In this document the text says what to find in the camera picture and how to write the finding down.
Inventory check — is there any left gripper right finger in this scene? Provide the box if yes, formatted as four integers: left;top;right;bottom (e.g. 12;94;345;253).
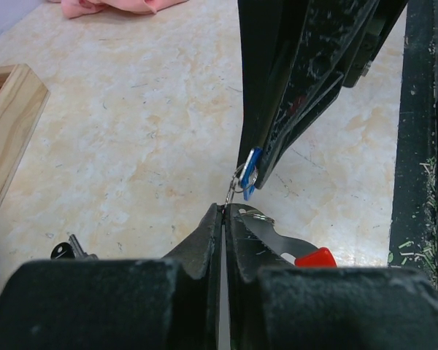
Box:
224;204;438;349

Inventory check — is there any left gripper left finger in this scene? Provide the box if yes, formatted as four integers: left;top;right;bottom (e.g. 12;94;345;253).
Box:
0;204;222;349

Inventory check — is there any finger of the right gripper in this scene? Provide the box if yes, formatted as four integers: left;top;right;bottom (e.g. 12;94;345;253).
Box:
237;1;310;171
257;1;407;188

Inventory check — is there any blue tag key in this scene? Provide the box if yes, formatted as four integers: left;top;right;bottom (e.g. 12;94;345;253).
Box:
227;147;262;203

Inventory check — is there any pink cloth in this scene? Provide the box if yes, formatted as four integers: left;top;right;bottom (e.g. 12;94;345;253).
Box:
50;0;186;19

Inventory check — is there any wooden clothes rack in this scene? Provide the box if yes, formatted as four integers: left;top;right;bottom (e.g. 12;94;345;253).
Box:
0;63;50;206

